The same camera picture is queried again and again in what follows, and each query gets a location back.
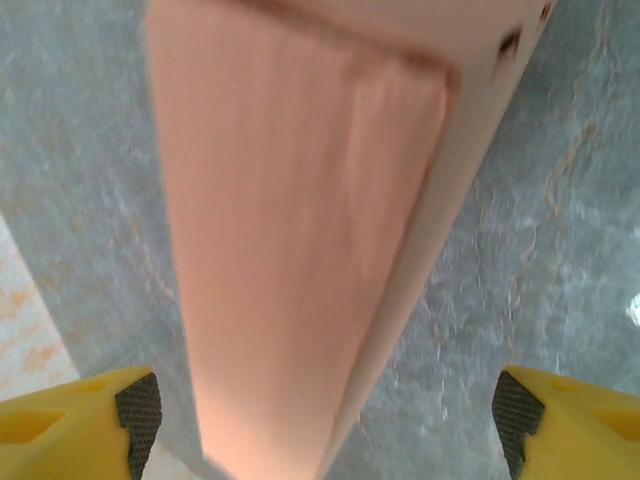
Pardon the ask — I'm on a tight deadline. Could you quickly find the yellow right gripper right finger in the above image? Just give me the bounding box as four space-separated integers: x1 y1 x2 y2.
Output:
492 364 640 480

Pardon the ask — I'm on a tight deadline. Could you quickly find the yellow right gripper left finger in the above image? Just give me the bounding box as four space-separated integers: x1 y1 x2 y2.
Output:
0 367 164 480

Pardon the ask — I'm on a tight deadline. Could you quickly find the orange paper box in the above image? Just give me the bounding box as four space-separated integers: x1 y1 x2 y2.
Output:
142 0 556 480

